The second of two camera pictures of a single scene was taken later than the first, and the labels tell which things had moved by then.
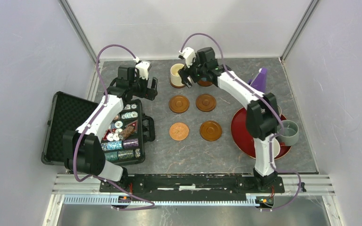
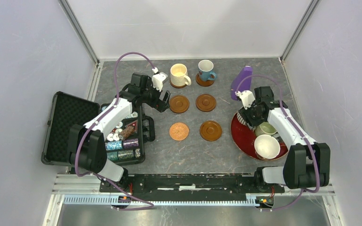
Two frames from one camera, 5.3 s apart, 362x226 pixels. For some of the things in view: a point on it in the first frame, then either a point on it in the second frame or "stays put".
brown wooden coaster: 206,102 stays put
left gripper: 150,93 to 160,106
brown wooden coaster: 210,131 stays put
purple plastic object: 259,81 to 245,85
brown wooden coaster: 204,83 stays put
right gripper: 186,71 to 244,113
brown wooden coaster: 175,86 stays put
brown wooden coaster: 179,104 stays put
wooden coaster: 179,131 stays put
